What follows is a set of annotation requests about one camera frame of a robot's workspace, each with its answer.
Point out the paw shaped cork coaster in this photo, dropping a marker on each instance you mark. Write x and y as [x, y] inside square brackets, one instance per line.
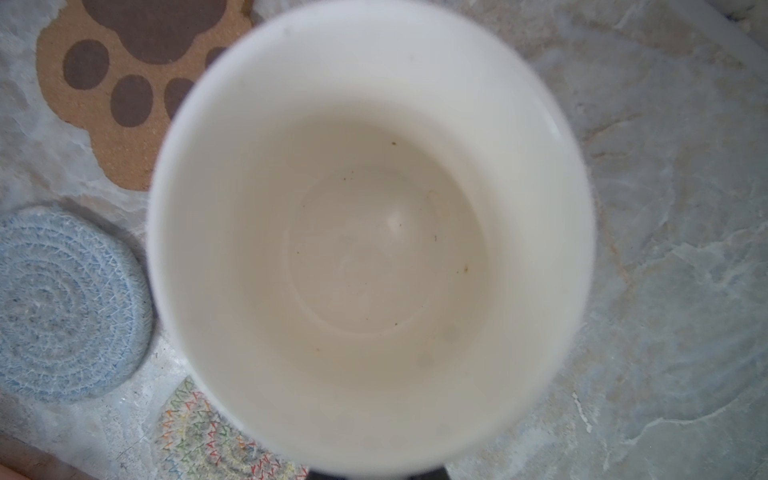
[121, 70]

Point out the pink rectangular tray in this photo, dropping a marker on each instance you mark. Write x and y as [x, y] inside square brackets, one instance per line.
[22, 461]

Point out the multicolour woven round coaster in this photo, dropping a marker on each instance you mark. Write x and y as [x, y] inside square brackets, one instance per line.
[193, 440]

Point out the grey-blue woven round coaster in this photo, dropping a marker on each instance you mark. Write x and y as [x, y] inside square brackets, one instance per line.
[76, 309]

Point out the white mug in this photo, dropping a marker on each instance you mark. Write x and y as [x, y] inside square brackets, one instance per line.
[371, 235]

